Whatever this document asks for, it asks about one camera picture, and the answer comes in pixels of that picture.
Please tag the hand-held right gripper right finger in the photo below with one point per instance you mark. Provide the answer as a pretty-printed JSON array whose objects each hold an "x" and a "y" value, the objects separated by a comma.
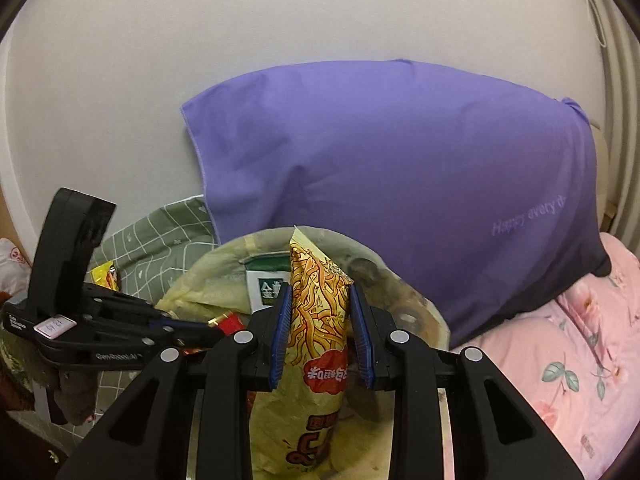
[{"x": 361, "y": 335}]

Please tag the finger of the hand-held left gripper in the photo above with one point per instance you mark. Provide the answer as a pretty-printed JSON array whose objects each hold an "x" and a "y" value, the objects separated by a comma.
[
  {"x": 195, "y": 332},
  {"x": 130, "y": 305}
]

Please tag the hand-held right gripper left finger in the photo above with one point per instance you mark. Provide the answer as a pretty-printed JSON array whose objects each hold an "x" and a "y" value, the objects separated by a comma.
[{"x": 280, "y": 335}]

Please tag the red snack packet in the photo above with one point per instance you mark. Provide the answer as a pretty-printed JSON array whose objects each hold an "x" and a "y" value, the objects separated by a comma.
[{"x": 231, "y": 322}]

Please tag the orange yellow snack bag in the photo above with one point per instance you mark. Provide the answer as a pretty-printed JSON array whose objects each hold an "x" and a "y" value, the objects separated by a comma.
[{"x": 315, "y": 320}]

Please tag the yellow small packet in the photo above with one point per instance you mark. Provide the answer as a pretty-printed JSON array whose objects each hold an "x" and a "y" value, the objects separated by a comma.
[{"x": 105, "y": 276}]

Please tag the green and white packet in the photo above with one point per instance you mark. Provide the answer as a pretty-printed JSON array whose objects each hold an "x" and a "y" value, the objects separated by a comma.
[{"x": 262, "y": 285}]

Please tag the bin with yellow bag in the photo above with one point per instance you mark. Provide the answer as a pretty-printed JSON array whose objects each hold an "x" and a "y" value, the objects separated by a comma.
[{"x": 215, "y": 280}]

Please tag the white plastic bag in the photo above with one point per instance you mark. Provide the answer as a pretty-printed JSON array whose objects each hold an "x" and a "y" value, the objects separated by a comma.
[{"x": 12, "y": 260}]

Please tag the green checked tablecloth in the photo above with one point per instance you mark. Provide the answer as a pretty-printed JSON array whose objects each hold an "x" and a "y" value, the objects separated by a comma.
[{"x": 150, "y": 245}]

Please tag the purple pillow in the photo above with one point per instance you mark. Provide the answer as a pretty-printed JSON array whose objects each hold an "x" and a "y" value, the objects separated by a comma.
[{"x": 400, "y": 185}]

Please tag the pink floral blanket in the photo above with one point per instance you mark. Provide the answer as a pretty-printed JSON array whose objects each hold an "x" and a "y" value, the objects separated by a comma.
[{"x": 575, "y": 385}]

